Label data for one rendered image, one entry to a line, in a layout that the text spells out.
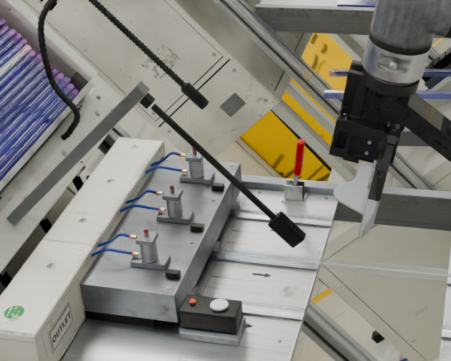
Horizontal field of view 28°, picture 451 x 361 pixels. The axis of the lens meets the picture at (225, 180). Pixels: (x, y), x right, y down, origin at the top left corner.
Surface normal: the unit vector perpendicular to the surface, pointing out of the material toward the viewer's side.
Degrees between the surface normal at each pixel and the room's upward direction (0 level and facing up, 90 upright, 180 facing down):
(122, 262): 44
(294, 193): 90
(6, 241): 90
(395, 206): 90
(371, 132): 90
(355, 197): 72
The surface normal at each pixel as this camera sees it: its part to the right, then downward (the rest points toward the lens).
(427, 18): -0.09, 0.71
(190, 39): -0.26, 0.52
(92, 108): 0.64, -0.54
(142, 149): -0.07, -0.85
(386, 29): -0.69, 0.34
